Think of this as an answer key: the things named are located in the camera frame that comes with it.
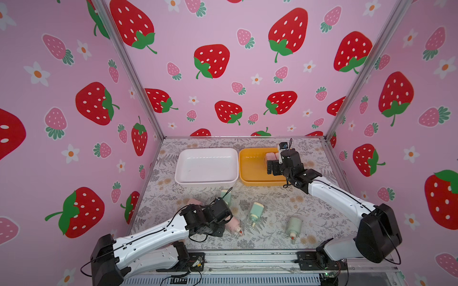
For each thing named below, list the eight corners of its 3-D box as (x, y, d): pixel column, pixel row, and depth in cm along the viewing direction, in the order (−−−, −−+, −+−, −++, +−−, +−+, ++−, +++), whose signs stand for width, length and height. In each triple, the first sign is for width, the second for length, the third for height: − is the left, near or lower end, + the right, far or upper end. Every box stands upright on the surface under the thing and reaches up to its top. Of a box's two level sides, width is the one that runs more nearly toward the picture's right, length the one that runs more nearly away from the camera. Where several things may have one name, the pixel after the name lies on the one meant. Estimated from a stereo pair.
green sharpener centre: (245, 221, 87) (246, 215, 81) (254, 206, 92) (255, 200, 86) (254, 227, 85) (256, 221, 79) (262, 211, 90) (264, 205, 84)
